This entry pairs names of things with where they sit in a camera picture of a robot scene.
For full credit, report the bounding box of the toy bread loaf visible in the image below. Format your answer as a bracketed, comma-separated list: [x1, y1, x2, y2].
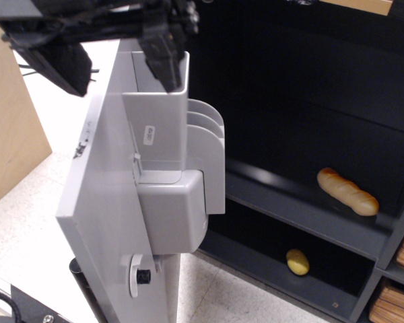
[316, 168, 380, 217]

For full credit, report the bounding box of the black door handle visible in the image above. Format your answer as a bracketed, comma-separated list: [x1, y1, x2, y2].
[69, 258, 107, 322]

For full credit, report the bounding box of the black floor cable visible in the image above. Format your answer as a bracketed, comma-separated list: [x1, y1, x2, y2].
[19, 62, 100, 83]

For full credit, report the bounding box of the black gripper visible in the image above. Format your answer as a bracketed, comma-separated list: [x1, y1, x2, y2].
[0, 1, 200, 97]

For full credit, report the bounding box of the light wooden panel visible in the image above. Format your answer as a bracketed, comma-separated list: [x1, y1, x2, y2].
[0, 29, 52, 200]

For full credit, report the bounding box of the cardboard box on top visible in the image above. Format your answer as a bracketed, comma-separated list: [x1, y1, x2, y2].
[320, 0, 393, 16]

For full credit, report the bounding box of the woven basket lower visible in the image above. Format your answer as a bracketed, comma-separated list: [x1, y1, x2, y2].
[368, 280, 404, 323]

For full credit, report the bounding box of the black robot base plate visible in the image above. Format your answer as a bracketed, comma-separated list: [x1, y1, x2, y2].
[11, 285, 69, 323]

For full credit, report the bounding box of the grey toy fridge door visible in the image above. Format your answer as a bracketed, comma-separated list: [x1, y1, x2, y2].
[57, 40, 226, 322]

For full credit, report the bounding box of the black braided cable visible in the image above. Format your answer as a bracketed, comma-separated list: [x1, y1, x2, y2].
[0, 288, 24, 323]

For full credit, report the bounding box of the dark grey fridge cabinet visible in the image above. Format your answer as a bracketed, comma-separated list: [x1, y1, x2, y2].
[187, 1, 404, 322]

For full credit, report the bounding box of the yellow toy potato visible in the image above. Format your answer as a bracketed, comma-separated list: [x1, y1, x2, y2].
[286, 249, 310, 276]

